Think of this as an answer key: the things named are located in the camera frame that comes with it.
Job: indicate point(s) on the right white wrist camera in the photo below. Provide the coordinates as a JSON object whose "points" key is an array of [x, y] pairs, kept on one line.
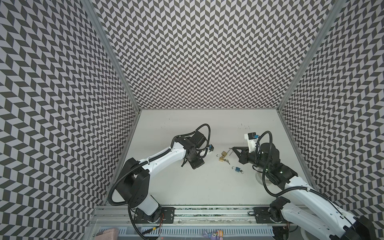
{"points": [[251, 139]]}

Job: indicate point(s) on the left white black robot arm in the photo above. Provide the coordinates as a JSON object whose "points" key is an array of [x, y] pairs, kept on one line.
{"points": [[132, 185]]}

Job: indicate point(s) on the brass padlock with keys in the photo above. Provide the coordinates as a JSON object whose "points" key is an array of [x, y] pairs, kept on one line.
{"points": [[224, 156]]}

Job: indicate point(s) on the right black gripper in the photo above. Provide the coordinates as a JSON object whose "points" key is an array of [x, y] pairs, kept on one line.
{"points": [[246, 154]]}

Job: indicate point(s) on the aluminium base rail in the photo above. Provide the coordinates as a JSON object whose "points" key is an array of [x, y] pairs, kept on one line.
{"points": [[184, 215]]}

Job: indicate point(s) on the pink box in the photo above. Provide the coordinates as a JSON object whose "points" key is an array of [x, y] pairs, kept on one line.
{"points": [[109, 234]]}

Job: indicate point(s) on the purple toy figure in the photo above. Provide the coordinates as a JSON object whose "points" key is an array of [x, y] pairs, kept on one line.
{"points": [[215, 235]]}

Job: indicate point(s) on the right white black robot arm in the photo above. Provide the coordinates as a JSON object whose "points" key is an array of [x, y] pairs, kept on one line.
{"points": [[295, 200]]}

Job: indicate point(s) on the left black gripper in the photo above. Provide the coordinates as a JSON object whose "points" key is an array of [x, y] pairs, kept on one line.
{"points": [[197, 164]]}

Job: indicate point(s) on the white slotted cable duct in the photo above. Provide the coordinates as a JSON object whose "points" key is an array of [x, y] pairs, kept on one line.
{"points": [[203, 231]]}

